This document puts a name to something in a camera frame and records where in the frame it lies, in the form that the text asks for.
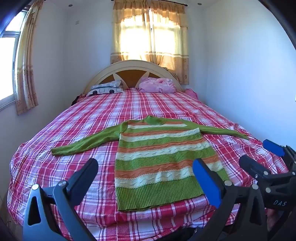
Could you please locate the narrow beige side curtain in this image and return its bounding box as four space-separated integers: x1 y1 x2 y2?
14 0 44 115

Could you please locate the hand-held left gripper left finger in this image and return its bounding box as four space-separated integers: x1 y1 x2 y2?
23 158 99 241

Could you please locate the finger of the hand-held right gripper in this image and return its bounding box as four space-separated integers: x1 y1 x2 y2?
263 139 296 164
239 155 296 193

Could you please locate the white patterned pillow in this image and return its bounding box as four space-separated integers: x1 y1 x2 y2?
87 80 124 96

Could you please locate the dark curtain rod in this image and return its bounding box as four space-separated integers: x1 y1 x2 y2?
110 0 187 6

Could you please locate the green orange striped knit sweater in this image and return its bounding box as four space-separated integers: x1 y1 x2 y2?
51 115 250 212

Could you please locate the wide beige window curtain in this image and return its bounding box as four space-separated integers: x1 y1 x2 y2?
110 0 190 85

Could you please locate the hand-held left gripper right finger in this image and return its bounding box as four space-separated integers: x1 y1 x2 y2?
192 159 269 241

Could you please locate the bed with red plaid sheet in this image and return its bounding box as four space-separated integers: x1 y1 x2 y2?
7 88 292 241

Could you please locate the cream arched wooden headboard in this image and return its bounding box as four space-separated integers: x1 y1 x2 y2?
83 60 184 95

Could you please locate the dark clothes heap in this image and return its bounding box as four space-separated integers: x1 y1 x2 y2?
71 93 86 106

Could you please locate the pink blanket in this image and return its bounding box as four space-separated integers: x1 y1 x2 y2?
184 88 199 100

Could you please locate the white framed window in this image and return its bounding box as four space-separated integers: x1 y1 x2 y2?
0 10 26 109

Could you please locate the pink floral pillow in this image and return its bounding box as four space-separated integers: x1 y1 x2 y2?
138 77 176 94

